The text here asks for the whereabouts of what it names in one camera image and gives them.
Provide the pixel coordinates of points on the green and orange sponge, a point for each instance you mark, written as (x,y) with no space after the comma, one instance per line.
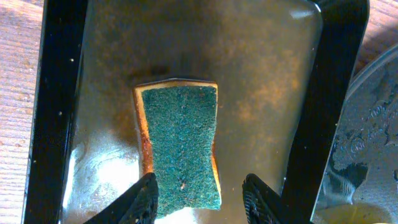
(177,127)

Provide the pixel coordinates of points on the black rectangular water tray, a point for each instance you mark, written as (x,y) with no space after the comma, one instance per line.
(282,70)

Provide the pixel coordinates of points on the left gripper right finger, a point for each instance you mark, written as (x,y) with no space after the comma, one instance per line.
(264,206)

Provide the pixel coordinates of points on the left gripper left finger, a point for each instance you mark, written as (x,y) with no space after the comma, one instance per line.
(137,205)

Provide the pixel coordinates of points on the round black serving tray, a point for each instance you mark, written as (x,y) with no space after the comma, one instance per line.
(362,166)

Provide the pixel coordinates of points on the pale yellow plate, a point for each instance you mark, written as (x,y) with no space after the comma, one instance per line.
(361,213)

